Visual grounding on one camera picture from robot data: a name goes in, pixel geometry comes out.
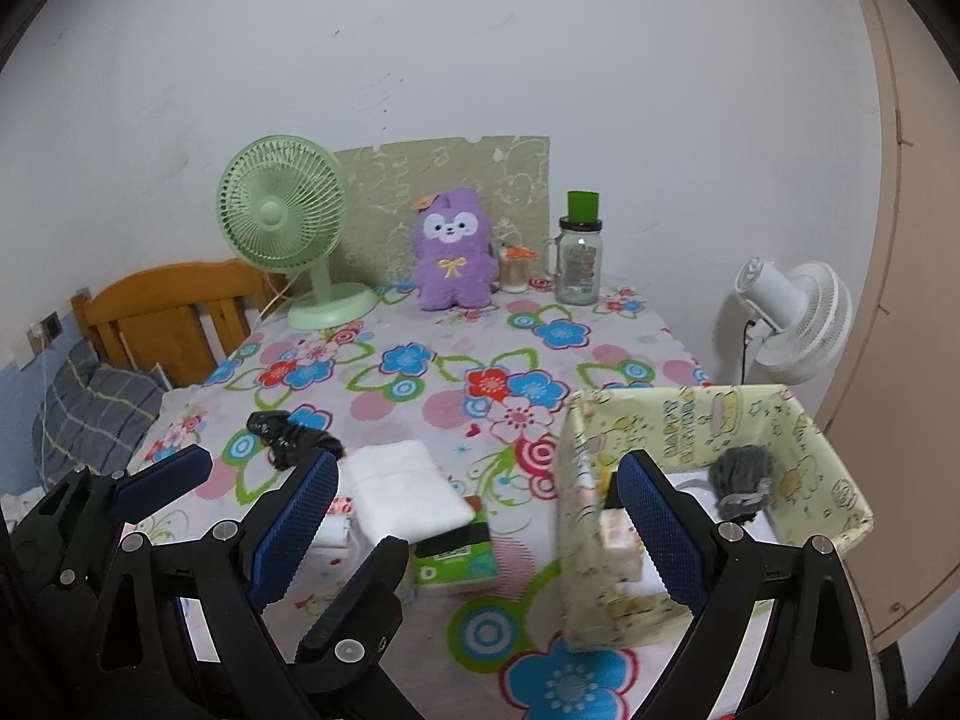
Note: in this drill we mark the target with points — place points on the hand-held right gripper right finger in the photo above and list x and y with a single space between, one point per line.
664 532

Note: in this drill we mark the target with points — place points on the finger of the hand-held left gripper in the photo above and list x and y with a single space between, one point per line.
165 478
356 600

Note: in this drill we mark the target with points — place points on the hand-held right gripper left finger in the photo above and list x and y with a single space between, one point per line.
292 532

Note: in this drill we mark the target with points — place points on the pink cartoon tissue pack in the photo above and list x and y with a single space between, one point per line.
337 525

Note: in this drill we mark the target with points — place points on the black plastic bag bundle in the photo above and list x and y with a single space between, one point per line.
289 439

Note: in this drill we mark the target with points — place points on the green tissue pack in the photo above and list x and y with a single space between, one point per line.
454 562

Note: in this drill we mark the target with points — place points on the white towel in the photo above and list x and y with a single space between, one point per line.
405 484

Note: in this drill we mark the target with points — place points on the yellow cartoon print storage box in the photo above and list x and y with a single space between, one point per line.
817 465

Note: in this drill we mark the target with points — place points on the peach printed tissue pack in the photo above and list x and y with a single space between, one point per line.
621 551

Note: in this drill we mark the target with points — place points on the grey fluffy sock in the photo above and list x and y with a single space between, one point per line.
739 476

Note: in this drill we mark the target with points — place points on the grey plaid pillow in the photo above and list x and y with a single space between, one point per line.
90 420

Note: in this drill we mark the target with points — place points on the wooden bed headboard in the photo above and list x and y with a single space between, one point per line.
172 315

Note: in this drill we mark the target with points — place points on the floral tablecloth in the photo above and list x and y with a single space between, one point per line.
450 382

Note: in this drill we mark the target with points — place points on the white fan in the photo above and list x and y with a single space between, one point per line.
806 322

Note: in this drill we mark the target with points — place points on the glass jar with green lid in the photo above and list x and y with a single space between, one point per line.
577 270

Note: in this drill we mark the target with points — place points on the green desk fan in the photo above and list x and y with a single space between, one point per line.
281 214

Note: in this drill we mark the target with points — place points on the cotton swab container orange lid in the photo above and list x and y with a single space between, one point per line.
516 274

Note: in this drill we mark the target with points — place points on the purple plush toy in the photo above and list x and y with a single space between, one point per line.
454 255

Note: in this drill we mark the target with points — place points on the beige door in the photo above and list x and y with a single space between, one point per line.
915 315

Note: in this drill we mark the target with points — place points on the green cartoon print board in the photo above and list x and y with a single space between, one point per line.
517 180

